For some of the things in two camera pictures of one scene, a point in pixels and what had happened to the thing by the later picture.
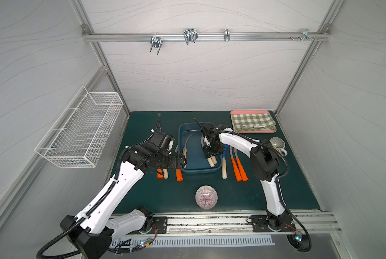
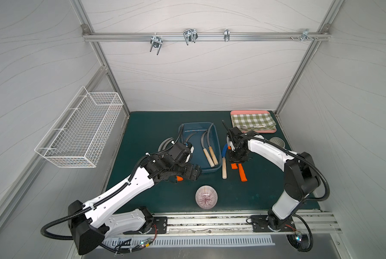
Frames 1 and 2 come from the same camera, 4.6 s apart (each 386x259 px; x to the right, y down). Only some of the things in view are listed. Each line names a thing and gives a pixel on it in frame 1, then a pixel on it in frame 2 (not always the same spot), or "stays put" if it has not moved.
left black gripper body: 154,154 to 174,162
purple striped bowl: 206,197 stays put
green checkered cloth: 253,122 stays put
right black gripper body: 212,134 to 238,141
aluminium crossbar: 204,36 stays put
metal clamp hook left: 156,41 stays put
